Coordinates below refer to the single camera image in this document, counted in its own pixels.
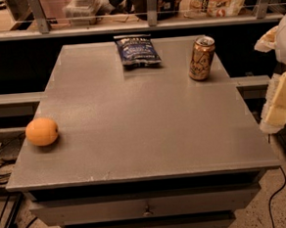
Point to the gold soda can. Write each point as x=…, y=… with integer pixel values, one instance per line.
x=202, y=57

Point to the orange fruit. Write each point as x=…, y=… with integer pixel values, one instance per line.
x=42, y=131

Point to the upper drawer knob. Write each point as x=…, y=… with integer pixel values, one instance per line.
x=147, y=212

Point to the clear plastic container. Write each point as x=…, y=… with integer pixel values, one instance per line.
x=82, y=12

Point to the metal shelf rail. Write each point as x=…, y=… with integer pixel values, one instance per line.
x=24, y=19

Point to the dark bag on shelf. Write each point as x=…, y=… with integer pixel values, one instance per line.
x=165, y=8

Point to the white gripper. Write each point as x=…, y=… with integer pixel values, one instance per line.
x=273, y=118

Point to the grey drawer cabinet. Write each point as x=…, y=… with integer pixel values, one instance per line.
x=130, y=139

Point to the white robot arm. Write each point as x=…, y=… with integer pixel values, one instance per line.
x=275, y=39

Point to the dark power brick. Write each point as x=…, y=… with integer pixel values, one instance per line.
x=9, y=150

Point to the blue chip bag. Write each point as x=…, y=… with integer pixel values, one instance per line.
x=137, y=50

